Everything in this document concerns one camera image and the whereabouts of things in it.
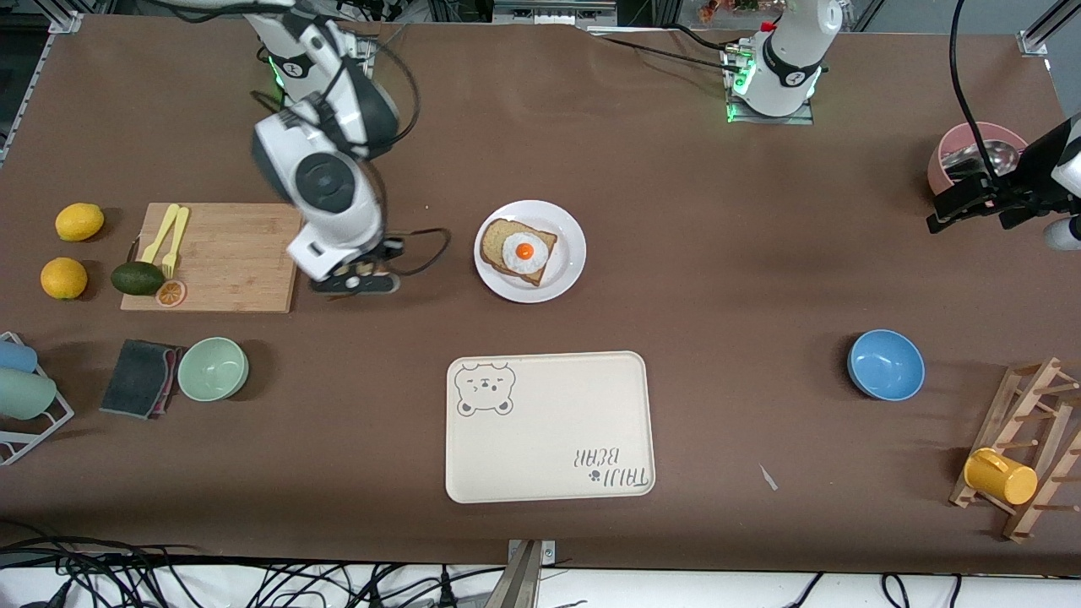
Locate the white round plate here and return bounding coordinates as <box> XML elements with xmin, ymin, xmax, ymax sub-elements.
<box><xmin>474</xmin><ymin>200</ymin><xmax>587</xmax><ymax>304</ymax></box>

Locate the metal spoon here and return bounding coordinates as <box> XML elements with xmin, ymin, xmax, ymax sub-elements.
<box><xmin>942</xmin><ymin>140</ymin><xmax>1027</xmax><ymax>183</ymax></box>

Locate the pink bowl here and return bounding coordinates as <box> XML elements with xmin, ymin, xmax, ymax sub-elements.
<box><xmin>927</xmin><ymin>122</ymin><xmax>1033</xmax><ymax>197</ymax></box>

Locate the brown bread slice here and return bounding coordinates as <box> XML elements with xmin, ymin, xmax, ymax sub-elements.
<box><xmin>480</xmin><ymin>218</ymin><xmax>559</xmax><ymax>288</ymax></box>

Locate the wooden cutting board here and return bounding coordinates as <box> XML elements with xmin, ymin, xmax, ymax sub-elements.
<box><xmin>120</xmin><ymin>203</ymin><xmax>307</xmax><ymax>314</ymax></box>

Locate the toy fried egg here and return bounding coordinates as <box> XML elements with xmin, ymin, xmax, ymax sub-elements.
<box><xmin>502</xmin><ymin>232</ymin><xmax>548</xmax><ymax>275</ymax></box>

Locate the blue bowl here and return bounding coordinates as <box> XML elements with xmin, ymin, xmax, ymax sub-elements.
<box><xmin>847</xmin><ymin>329</ymin><xmax>926</xmax><ymax>401</ymax></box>

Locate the pale green bowl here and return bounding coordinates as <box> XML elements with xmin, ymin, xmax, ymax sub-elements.
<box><xmin>177</xmin><ymin>337</ymin><xmax>250</xmax><ymax>402</ymax></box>

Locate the wooden peg rack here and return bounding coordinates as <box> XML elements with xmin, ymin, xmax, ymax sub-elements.
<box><xmin>949</xmin><ymin>357</ymin><xmax>1081</xmax><ymax>543</ymax></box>

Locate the yellow plastic knife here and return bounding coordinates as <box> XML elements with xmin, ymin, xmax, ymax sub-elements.
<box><xmin>139</xmin><ymin>204</ymin><xmax>181</xmax><ymax>264</ymax></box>

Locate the pink cloth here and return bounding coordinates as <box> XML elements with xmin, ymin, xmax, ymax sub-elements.
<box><xmin>157</xmin><ymin>346</ymin><xmax>187</xmax><ymax>415</ymax></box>

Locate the cream bear print tray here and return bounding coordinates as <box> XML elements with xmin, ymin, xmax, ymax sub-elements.
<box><xmin>445</xmin><ymin>351</ymin><xmax>656</xmax><ymax>504</ymax></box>

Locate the dark green avocado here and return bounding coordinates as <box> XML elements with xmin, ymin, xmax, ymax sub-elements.
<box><xmin>111</xmin><ymin>261</ymin><xmax>166</xmax><ymax>296</ymax></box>

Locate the yellow mug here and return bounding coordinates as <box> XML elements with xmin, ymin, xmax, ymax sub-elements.
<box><xmin>964</xmin><ymin>448</ymin><xmax>1039</xmax><ymax>506</ymax></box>

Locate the dark grey cloth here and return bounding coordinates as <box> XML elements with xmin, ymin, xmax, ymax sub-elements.
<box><xmin>100</xmin><ymin>339</ymin><xmax>180</xmax><ymax>419</ymax></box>

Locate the yellow lemon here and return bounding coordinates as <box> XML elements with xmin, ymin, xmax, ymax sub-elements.
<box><xmin>41</xmin><ymin>258</ymin><xmax>89</xmax><ymax>301</ymax></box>
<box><xmin>56</xmin><ymin>203</ymin><xmax>106</xmax><ymax>242</ymax></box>

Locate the grey metal box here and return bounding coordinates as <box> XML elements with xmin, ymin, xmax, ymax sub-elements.
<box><xmin>492</xmin><ymin>0</ymin><xmax>619</xmax><ymax>26</ymax></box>

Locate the aluminium bar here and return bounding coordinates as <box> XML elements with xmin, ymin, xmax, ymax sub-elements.
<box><xmin>483</xmin><ymin>540</ymin><xmax>543</xmax><ymax>608</ymax></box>

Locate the blue cup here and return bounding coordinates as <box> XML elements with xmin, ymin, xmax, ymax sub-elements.
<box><xmin>0</xmin><ymin>339</ymin><xmax>39</xmax><ymax>374</ymax></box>

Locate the pale green cup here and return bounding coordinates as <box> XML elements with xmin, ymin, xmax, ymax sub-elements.
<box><xmin>0</xmin><ymin>368</ymin><xmax>57</xmax><ymax>421</ymax></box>

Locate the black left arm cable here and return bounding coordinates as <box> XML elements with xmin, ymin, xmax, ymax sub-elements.
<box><xmin>949</xmin><ymin>0</ymin><xmax>1011</xmax><ymax>182</ymax></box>

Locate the aluminium frame profile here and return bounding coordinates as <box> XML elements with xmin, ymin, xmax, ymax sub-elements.
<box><xmin>1018</xmin><ymin>0</ymin><xmax>1081</xmax><ymax>57</ymax></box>

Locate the black table cable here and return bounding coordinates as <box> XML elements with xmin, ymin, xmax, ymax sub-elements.
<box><xmin>589</xmin><ymin>24</ymin><xmax>737</xmax><ymax>73</ymax></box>

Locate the white wire rack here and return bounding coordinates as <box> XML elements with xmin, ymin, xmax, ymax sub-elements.
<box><xmin>0</xmin><ymin>332</ymin><xmax>75</xmax><ymax>466</ymax></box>

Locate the black cable tangle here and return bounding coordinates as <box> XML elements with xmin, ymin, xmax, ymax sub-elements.
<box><xmin>0</xmin><ymin>522</ymin><xmax>508</xmax><ymax>608</ymax></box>

